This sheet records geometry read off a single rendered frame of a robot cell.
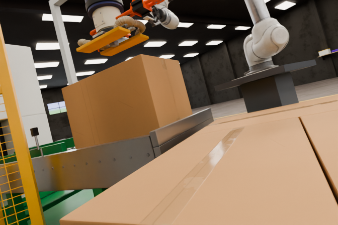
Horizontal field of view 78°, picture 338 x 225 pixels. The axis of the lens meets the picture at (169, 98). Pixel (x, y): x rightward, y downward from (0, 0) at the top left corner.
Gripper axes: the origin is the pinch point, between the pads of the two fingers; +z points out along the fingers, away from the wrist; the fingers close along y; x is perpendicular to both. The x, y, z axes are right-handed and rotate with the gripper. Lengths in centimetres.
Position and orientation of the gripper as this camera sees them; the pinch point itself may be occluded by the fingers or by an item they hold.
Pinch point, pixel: (143, 6)
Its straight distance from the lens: 129.5
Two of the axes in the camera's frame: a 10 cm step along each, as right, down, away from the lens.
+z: -4.6, 0.8, -8.9
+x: -8.5, 2.4, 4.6
